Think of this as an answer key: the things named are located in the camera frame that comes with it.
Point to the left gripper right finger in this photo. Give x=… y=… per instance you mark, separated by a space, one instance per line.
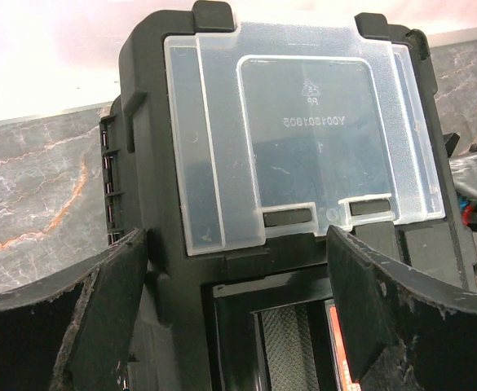
x=401 y=328

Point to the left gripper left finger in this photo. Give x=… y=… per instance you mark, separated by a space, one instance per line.
x=72 y=330

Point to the aluminium frame rail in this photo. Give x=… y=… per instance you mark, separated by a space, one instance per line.
x=452 y=37

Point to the black plastic toolbox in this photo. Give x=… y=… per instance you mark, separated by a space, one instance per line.
x=235 y=144

